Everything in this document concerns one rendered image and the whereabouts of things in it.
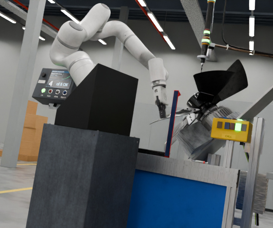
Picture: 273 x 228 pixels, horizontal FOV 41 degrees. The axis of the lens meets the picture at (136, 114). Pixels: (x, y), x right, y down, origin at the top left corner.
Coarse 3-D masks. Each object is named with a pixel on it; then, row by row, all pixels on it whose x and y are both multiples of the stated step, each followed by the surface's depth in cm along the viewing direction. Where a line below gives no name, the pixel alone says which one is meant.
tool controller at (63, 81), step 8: (48, 72) 212; (56, 72) 209; (64, 72) 207; (40, 80) 212; (56, 80) 207; (64, 80) 205; (72, 80) 202; (40, 88) 209; (48, 88) 207; (56, 88) 204; (64, 88) 202; (72, 88) 201; (32, 96) 209; (40, 96) 207; (48, 96) 204; (56, 96) 202; (64, 96) 200; (48, 104) 215; (56, 104) 209
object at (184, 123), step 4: (184, 120) 229; (180, 124) 230; (184, 124) 226; (188, 124) 223; (176, 128) 233; (180, 128) 228; (176, 132) 230; (172, 136) 232; (176, 136) 227; (172, 140) 228; (164, 148) 230
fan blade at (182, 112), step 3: (177, 111) 213; (180, 111) 211; (183, 111) 210; (186, 111) 210; (189, 111) 209; (192, 111) 209; (168, 114) 212; (177, 114) 204; (180, 114) 202; (183, 114) 201; (186, 114) 201; (156, 120) 205; (159, 120) 199; (150, 123) 207
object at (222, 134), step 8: (216, 120) 165; (224, 120) 163; (232, 120) 162; (240, 120) 161; (216, 128) 164; (240, 128) 160; (248, 128) 158; (216, 136) 164; (224, 136) 162; (232, 136) 161; (240, 136) 159; (248, 136) 160; (240, 144) 163
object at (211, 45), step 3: (210, 45) 214; (213, 45) 214; (207, 48) 216; (210, 48) 214; (213, 48) 214; (207, 51) 215; (210, 51) 214; (207, 54) 214; (210, 54) 214; (198, 57) 214; (201, 57) 213; (204, 57) 212; (207, 57) 212
